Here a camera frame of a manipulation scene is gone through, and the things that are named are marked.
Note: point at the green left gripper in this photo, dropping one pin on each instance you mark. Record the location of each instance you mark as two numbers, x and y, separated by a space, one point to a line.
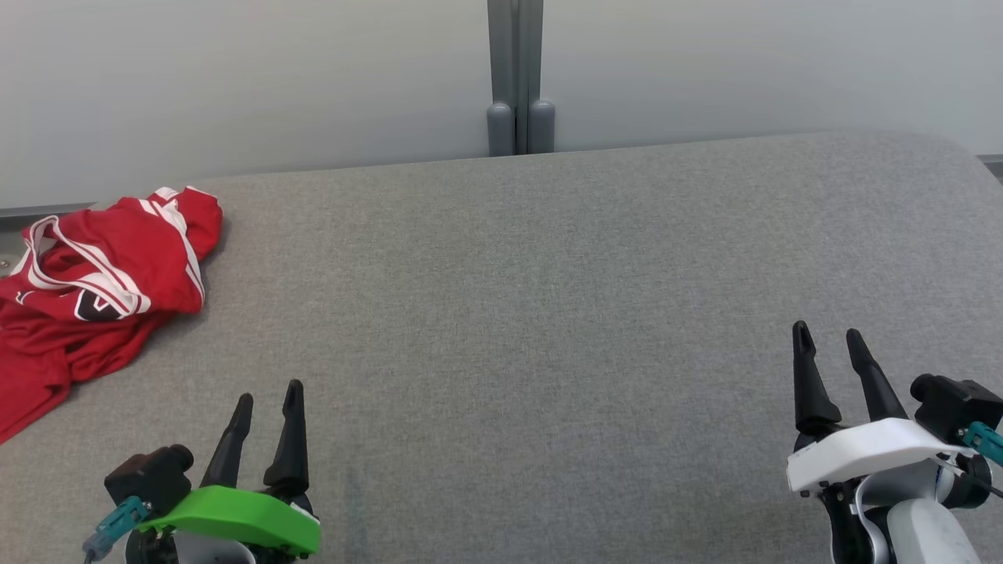
235 517

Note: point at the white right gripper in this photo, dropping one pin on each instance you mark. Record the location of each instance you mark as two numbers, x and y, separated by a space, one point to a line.
862 450

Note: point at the red Bulls 23 jersey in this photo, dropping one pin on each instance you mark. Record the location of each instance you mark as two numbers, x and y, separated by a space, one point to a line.
117 251

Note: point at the dark grey baseboard strip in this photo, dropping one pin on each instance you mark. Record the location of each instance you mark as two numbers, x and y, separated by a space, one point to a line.
993 164
47 211

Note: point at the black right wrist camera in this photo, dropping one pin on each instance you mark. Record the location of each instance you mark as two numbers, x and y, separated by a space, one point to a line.
952 407

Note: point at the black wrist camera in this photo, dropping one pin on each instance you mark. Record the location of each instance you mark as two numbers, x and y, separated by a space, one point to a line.
149 478
952 407

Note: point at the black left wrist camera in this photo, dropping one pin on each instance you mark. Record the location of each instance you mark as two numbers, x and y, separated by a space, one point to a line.
149 478

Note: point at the teal right camera connector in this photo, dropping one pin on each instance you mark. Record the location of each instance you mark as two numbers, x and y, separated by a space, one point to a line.
987 439

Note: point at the teal camera connector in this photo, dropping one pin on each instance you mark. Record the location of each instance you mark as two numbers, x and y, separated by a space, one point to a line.
117 525
987 439

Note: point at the teal left camera connector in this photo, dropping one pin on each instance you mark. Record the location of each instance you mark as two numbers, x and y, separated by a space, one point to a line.
117 525

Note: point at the grey cylinder post foot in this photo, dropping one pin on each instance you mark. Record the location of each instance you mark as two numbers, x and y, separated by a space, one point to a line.
500 129
541 125

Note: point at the grey partition post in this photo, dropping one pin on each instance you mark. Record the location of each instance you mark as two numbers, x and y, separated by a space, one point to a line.
515 55

